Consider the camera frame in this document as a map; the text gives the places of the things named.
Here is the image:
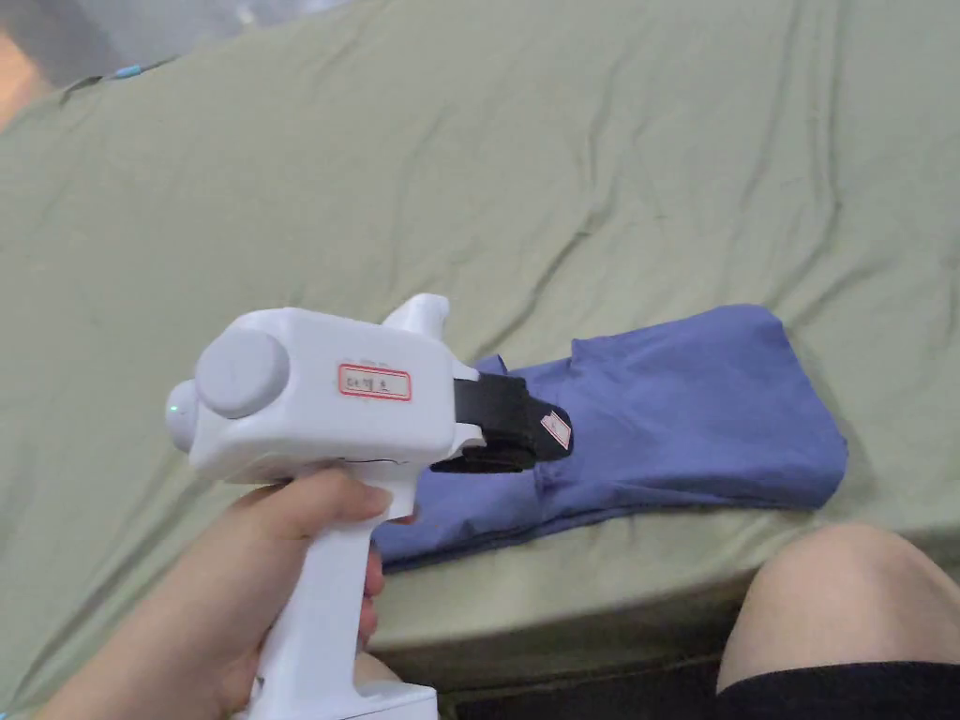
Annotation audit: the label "person's left hand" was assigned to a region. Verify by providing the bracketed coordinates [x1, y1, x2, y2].
[36, 466, 418, 720]

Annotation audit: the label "bed with pale green sheet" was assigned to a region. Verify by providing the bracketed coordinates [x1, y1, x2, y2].
[0, 0, 960, 713]

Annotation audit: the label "blue garment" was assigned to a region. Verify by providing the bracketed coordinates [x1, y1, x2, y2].
[370, 303, 851, 575]

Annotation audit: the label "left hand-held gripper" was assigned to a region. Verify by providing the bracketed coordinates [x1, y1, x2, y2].
[164, 292, 576, 720]

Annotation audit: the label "person's legs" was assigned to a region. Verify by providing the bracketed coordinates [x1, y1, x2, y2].
[715, 521, 960, 720]

